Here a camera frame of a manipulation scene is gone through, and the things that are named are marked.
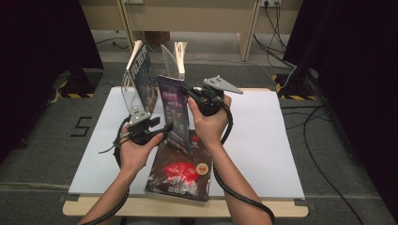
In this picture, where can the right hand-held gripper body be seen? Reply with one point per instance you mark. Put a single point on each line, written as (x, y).
(208, 101)

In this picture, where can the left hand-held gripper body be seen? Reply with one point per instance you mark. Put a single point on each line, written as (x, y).
(140, 131)

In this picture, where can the purple and brown magazine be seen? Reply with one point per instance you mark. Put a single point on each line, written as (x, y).
(175, 115)

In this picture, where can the white picture-grid magazine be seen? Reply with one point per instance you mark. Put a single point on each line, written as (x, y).
(180, 62)

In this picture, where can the clear acrylic magazine rack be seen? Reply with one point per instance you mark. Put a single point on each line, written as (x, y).
(131, 100)

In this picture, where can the purple and blue magazine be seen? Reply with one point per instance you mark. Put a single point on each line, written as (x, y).
(144, 78)

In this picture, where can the black and red magazine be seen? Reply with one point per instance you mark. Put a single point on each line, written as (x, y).
(181, 178)

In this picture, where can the person's left hand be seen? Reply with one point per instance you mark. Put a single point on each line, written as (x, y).
(136, 157)

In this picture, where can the person's right hand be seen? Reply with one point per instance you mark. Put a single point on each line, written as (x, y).
(209, 131)

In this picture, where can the brown cardboard box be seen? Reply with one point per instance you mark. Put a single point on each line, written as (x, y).
(159, 37)

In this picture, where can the white table board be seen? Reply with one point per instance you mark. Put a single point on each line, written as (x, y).
(266, 140)

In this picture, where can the beige wooden desk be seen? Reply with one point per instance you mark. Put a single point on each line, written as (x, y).
(203, 15)

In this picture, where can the light wooden table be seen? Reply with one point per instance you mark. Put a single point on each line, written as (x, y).
(175, 209)

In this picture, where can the black curtain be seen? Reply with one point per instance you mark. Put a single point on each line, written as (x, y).
(31, 62)
(359, 62)

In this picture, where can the white wall socket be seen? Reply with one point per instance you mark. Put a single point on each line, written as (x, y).
(271, 3)

